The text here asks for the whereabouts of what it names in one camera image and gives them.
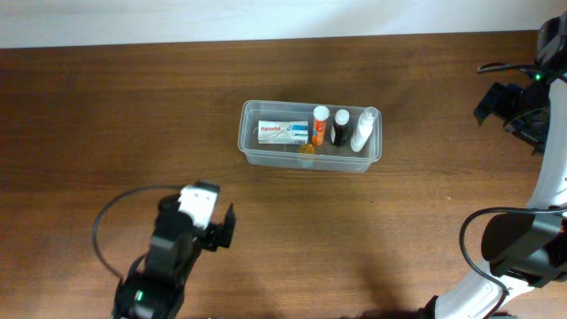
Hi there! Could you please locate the white Panadol medicine box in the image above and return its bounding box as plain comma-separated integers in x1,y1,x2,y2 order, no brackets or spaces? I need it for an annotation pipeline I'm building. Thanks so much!
258,121,309,144

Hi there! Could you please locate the small gold-lid jar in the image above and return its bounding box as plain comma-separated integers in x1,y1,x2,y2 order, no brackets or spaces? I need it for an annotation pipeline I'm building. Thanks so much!
298,144,315,168

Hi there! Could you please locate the orange effervescent tablet tube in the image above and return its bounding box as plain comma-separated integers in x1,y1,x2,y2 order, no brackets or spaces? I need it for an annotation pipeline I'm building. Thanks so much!
312,105,330,146

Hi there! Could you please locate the dark brown syrup bottle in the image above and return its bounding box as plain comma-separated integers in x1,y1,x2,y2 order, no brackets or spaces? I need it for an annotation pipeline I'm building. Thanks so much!
330,109,350,146

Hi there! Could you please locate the white calamine lotion bottle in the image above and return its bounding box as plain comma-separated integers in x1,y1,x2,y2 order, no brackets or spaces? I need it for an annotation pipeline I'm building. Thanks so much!
350,107,379,152

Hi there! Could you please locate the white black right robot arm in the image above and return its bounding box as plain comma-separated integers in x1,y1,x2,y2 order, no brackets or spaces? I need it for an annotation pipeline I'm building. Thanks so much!
413,13,566,318

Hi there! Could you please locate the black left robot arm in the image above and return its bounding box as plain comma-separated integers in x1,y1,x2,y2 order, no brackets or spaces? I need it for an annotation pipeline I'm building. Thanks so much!
112,182,236,319

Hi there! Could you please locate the clear plastic container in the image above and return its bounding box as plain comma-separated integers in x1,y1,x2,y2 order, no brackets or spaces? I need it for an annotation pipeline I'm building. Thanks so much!
237,100,382,173

